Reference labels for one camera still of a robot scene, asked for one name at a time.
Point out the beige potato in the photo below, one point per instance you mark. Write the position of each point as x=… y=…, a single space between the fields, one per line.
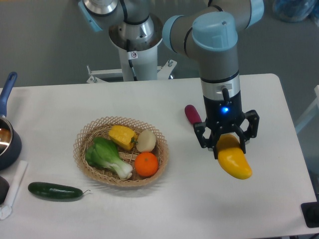
x=146 y=141

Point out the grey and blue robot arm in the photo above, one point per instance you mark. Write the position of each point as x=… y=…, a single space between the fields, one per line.
x=209 y=37

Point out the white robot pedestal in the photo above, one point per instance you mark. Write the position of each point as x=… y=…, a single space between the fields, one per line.
x=137 y=46

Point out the green bok choy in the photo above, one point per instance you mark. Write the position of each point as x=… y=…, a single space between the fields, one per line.
x=103 y=153

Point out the dark round object left edge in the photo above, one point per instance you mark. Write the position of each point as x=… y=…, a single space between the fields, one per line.
x=4 y=188

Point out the dark green cucumber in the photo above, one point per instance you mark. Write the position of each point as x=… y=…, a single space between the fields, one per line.
x=55 y=192

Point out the purple sweet potato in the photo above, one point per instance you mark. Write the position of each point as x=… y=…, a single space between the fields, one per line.
x=192 y=114

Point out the white frame at right edge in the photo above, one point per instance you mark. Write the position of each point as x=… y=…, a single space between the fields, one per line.
x=311 y=111

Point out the blue plastic bag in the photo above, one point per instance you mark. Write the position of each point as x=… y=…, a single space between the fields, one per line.
x=293 y=11

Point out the woven wicker basket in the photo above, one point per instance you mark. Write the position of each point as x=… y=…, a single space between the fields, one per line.
x=101 y=127

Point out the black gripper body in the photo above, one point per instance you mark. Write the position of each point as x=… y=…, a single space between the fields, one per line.
x=224 y=117

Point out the white handled utensil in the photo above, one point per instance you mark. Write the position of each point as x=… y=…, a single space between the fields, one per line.
x=6 y=209

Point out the yellow mango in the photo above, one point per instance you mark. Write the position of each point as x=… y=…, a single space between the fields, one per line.
x=231 y=158

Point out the yellow bell pepper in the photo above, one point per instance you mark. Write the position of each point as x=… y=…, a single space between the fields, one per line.
x=123 y=136

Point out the blue saucepan with handle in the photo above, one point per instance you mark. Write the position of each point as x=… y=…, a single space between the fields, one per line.
x=10 y=142

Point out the orange fruit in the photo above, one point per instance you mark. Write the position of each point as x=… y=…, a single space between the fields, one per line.
x=146 y=164

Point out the black device at table edge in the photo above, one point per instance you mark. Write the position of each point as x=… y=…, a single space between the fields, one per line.
x=310 y=212

